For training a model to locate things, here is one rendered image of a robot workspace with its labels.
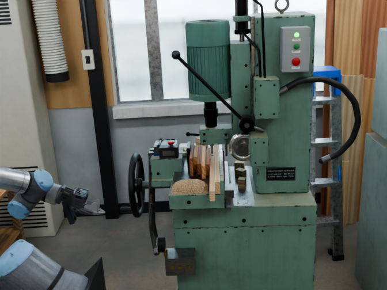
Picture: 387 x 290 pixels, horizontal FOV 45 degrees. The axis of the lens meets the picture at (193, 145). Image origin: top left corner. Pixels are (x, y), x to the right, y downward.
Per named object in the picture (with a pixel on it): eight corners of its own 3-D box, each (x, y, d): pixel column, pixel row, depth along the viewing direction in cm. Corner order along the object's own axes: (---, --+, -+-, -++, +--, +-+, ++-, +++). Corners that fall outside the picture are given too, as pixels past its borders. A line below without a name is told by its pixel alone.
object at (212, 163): (210, 149, 219) (210, 141, 218) (214, 149, 219) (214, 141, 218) (209, 201, 167) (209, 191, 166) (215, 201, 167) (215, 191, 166)
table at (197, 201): (161, 155, 233) (160, 144, 231) (222, 153, 232) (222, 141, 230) (144, 210, 176) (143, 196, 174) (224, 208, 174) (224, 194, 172)
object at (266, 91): (253, 114, 183) (253, 76, 178) (276, 113, 182) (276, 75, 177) (255, 119, 175) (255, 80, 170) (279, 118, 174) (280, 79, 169)
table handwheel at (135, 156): (138, 170, 227) (127, 141, 201) (179, 169, 226) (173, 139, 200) (135, 226, 212) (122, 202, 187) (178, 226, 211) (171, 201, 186)
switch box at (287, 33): (279, 69, 176) (280, 26, 171) (306, 68, 176) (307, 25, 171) (281, 72, 171) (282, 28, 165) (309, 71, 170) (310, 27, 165)
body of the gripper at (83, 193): (86, 198, 199) (59, 189, 199) (81, 214, 202) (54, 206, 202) (90, 190, 207) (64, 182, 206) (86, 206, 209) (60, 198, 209)
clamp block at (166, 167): (155, 166, 211) (154, 148, 208) (185, 165, 210) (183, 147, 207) (151, 179, 197) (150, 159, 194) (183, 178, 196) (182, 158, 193)
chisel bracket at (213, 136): (200, 143, 203) (199, 124, 200) (232, 142, 202) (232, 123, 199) (200, 149, 196) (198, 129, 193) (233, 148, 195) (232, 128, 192)
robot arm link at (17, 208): (14, 196, 184) (27, 179, 195) (0, 212, 189) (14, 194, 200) (34, 209, 186) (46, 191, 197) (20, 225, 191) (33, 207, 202)
